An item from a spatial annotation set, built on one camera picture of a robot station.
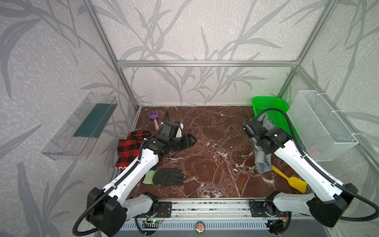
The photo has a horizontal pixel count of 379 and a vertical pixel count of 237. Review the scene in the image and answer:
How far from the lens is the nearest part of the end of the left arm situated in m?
0.55

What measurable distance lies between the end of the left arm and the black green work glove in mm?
255

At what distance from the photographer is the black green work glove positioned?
2.74 ft
